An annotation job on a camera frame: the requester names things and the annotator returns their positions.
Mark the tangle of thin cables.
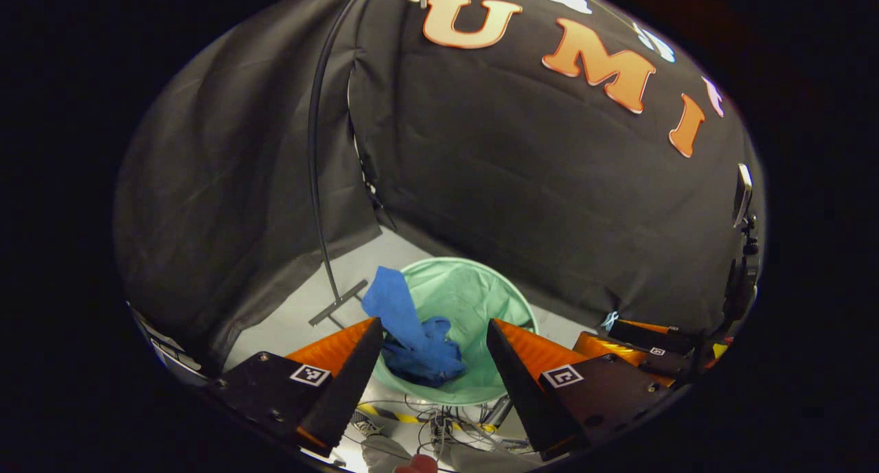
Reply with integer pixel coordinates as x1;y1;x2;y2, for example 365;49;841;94
343;394;529;460

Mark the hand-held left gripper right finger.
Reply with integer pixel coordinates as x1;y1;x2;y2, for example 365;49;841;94
485;318;678;463

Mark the green mesh laundry hamper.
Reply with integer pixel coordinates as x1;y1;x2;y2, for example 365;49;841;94
369;256;540;406

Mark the black metal clothes rack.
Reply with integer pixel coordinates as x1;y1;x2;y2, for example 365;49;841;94
306;0;385;328

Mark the blue corduroy jacket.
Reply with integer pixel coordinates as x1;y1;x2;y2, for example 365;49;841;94
361;266;468;389

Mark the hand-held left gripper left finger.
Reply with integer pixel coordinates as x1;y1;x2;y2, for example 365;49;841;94
208;316;385;459

